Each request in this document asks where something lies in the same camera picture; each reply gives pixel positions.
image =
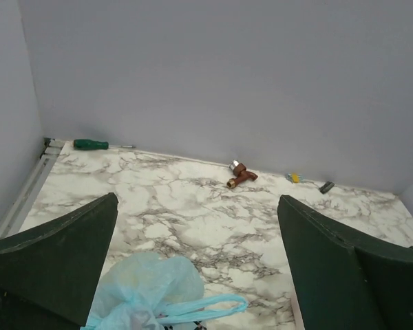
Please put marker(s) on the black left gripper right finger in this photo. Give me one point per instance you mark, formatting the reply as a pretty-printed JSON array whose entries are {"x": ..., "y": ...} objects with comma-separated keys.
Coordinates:
[{"x": 345, "y": 278}]

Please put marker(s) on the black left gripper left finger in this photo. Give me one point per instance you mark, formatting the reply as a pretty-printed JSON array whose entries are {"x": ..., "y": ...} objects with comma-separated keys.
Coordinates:
[{"x": 49, "y": 273}]

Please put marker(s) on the light blue plastic bag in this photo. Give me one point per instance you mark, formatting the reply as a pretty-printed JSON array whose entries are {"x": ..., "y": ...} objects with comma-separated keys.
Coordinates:
[{"x": 144, "y": 291}]

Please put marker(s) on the small dark metal tool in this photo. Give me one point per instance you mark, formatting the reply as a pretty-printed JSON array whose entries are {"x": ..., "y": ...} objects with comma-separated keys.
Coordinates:
[{"x": 326, "y": 187}]

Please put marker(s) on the yellow hex key set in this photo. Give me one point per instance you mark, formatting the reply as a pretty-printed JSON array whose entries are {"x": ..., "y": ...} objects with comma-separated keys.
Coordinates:
[{"x": 295, "y": 178}]

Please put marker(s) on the brown brass tap fitting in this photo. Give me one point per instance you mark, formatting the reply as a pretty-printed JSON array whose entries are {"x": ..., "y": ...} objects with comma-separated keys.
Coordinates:
[{"x": 241, "y": 174}]

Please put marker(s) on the aluminium frame rail left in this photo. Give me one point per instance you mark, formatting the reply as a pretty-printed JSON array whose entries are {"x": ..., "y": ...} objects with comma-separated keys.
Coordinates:
[{"x": 20, "y": 208}]

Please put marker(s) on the green handled screwdriver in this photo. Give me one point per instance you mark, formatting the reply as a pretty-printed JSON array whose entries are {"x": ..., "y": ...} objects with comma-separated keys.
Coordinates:
[{"x": 94, "y": 145}]

